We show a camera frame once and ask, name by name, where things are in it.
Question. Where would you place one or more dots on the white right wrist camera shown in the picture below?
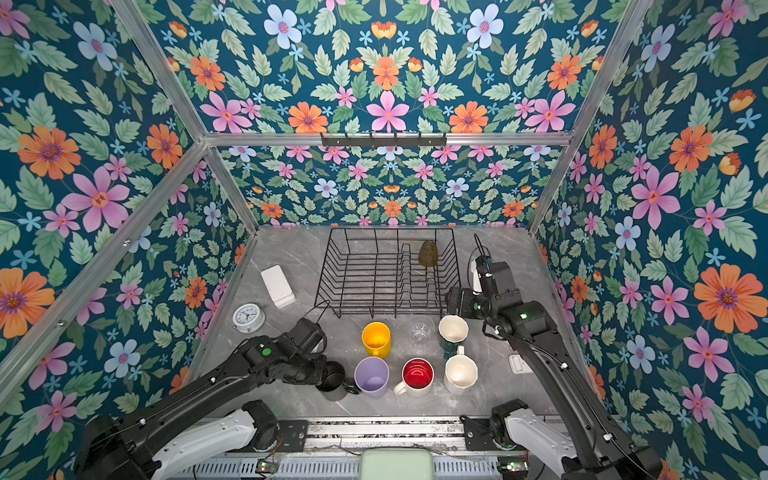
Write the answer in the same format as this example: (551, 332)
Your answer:
(474, 278)

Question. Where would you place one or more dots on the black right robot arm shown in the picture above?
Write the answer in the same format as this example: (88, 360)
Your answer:
(594, 446)

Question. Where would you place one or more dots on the green and cream mug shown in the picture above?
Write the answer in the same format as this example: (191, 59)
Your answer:
(453, 331)

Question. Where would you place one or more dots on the black mug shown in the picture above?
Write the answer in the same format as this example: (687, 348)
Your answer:
(335, 384)

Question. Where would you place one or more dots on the yellow plastic mug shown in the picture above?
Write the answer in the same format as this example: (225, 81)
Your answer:
(377, 340)

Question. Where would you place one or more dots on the black wire dish rack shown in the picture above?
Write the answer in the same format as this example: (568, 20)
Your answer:
(375, 271)

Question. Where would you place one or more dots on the metal hook rail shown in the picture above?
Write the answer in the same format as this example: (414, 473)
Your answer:
(371, 140)

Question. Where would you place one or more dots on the cream ceramic mug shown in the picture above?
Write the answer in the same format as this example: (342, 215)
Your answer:
(460, 373)

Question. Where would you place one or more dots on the pale green box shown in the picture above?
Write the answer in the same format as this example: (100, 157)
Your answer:
(396, 464)

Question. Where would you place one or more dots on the clear glass cup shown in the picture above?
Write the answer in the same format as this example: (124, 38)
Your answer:
(421, 329)

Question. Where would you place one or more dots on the red interior white mug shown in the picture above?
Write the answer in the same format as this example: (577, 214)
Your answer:
(417, 378)

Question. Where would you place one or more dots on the gold glitter cup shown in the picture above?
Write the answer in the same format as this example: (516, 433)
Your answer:
(428, 255)

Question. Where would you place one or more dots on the white rectangular box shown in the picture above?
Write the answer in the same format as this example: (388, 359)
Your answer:
(278, 287)

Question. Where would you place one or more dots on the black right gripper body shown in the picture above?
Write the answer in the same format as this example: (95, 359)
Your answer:
(471, 306)

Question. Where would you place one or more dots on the lavender plastic cup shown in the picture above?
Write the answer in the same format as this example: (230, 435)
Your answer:
(371, 377)

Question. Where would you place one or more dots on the white round alarm clock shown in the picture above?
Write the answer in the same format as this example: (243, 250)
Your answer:
(248, 318)

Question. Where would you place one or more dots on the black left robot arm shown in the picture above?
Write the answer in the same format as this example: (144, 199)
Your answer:
(129, 447)

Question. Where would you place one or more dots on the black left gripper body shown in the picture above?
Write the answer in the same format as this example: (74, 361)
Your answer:
(308, 370)

